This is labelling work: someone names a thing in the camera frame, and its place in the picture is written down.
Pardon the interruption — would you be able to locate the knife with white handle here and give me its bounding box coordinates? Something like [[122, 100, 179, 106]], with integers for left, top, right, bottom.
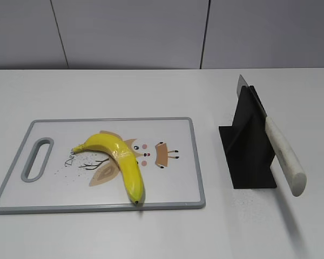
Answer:
[[237, 75, 307, 197]]

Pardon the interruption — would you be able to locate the yellow plastic banana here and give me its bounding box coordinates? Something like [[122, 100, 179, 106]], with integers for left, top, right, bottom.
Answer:
[[72, 133, 144, 205]]

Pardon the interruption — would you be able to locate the black knife stand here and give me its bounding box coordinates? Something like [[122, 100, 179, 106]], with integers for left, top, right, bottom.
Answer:
[[219, 86, 276, 189]]

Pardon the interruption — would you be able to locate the white grey-rimmed cutting board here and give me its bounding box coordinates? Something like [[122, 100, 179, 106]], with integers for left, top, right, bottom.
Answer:
[[0, 117, 205, 214]]

